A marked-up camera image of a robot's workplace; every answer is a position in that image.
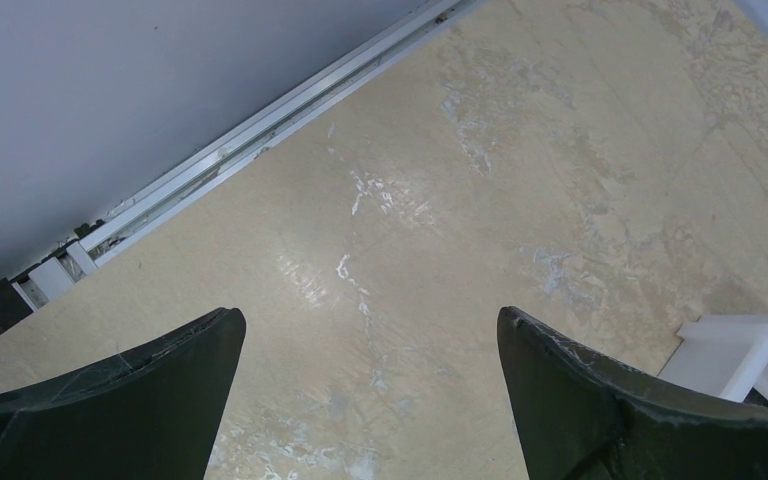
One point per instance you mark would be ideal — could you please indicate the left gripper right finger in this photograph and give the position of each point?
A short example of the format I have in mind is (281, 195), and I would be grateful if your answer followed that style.
(580, 414)

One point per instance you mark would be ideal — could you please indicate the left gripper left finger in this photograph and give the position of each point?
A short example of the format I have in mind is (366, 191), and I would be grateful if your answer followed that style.
(150, 412)

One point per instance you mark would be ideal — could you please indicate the white plastic bin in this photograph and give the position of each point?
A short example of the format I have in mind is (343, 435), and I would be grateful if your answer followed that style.
(725, 356)

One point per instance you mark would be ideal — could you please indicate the aluminium frame rail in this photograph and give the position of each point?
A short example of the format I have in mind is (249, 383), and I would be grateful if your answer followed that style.
(96, 244)

